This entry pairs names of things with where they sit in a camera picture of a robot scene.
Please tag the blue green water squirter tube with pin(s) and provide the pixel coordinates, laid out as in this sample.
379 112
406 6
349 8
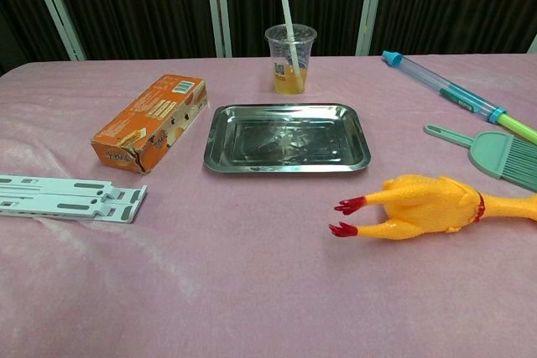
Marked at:
444 85

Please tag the white folding stand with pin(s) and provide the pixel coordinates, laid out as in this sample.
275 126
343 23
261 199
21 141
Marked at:
63 198

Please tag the yellow rubber chicken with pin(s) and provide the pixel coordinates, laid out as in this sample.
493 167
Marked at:
419 203

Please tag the white frame post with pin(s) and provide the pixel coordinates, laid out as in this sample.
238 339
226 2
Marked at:
54 6
533 44
220 18
369 6

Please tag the rectangular metal tray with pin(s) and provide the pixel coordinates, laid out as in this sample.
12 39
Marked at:
285 140

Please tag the teal hand brush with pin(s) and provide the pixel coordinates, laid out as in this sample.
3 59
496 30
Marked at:
491 152

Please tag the white drinking straw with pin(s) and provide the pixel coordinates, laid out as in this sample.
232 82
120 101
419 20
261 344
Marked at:
286 6

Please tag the orange cardboard box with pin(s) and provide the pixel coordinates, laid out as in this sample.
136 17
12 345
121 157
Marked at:
147 123

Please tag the clear plastic cup, orange drink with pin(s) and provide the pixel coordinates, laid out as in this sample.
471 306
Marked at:
281 81

